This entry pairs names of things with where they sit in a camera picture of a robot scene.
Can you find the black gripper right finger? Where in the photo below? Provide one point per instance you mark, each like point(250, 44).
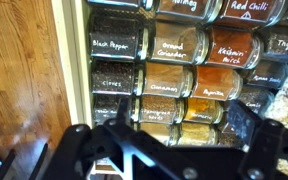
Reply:
point(274, 150)

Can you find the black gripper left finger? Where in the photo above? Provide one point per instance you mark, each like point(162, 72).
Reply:
point(84, 146)

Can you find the wooden spice drawer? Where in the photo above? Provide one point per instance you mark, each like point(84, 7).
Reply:
point(74, 66)

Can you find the cumin spice jar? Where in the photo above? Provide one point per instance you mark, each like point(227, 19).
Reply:
point(255, 98)

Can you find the ajwain seeds spice jar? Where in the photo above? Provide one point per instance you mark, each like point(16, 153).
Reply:
point(265, 75)

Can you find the cloves spice jar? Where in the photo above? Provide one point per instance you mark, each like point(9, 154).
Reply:
point(114, 77)

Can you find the turmeric spice jar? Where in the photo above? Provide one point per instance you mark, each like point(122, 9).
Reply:
point(202, 110)

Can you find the fenugreek seeds spice jar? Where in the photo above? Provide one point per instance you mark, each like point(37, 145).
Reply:
point(159, 109)

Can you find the paprika spice jar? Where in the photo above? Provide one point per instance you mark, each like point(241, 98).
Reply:
point(214, 83)

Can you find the cinnamon spice jar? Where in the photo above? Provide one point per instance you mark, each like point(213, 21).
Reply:
point(165, 80)

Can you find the thyme spice jar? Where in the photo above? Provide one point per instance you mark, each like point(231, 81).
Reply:
point(284, 45)

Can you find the kashmiri mirch spice jar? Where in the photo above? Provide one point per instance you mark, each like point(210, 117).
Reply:
point(230, 48)

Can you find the black pepper spice jar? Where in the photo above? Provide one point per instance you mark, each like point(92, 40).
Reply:
point(115, 38)

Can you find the ground coriander spice jar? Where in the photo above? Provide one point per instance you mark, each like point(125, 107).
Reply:
point(175, 43)

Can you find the red chilli spice jar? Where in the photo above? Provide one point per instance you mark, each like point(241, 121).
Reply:
point(247, 11)

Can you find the nutmeg spice jar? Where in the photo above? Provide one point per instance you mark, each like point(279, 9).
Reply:
point(184, 8)

